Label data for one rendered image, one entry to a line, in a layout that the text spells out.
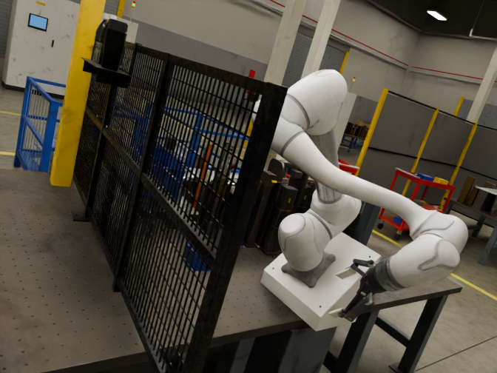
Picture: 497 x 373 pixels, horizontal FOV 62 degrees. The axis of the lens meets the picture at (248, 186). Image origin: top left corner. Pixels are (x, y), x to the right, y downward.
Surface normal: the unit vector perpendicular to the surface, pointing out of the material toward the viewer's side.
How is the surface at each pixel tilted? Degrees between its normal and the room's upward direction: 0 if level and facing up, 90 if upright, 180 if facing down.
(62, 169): 90
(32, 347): 0
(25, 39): 90
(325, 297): 45
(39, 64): 90
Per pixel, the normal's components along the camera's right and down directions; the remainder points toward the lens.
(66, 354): 0.28, -0.93
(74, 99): 0.48, 0.35
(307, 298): -0.34, -0.70
